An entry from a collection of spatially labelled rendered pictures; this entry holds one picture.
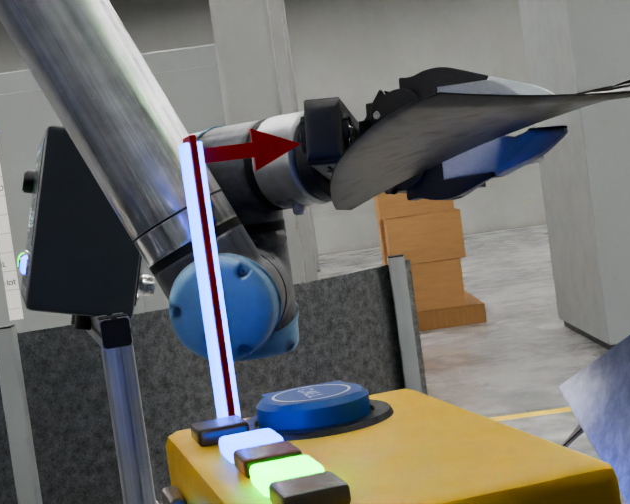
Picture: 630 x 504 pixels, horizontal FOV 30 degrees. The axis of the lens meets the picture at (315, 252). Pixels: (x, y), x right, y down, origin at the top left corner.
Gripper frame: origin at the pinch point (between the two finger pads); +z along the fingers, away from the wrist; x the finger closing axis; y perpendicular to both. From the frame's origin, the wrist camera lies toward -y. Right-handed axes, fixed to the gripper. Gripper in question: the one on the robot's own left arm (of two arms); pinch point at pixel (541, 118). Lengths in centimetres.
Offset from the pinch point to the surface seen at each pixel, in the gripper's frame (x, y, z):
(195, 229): 6.6, -24.2, -9.3
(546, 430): 78, 384, -200
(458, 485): 16, -45, 19
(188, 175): 3.6, -24.6, -9.1
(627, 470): 22.3, -5.3, 6.5
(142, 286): 9, 16, -56
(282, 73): -187, 756, -633
